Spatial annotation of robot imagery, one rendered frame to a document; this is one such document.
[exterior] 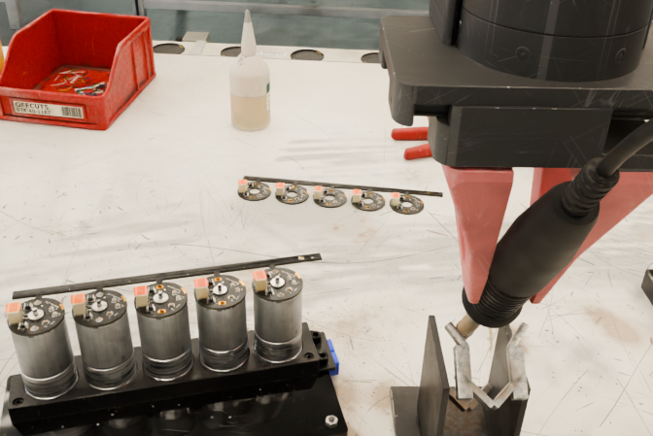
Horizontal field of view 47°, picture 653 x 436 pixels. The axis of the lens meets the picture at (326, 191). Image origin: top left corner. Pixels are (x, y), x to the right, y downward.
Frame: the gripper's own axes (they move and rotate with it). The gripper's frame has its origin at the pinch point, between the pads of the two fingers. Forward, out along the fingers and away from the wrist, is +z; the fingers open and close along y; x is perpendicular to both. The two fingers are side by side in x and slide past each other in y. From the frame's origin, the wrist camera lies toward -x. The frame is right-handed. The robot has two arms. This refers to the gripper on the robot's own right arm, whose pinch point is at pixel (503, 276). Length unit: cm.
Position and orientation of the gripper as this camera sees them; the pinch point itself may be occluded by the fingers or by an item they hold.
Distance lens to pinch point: 29.8
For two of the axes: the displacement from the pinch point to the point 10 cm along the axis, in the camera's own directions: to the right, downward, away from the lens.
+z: -0.3, 8.6, 5.1
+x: 0.1, 5.1, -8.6
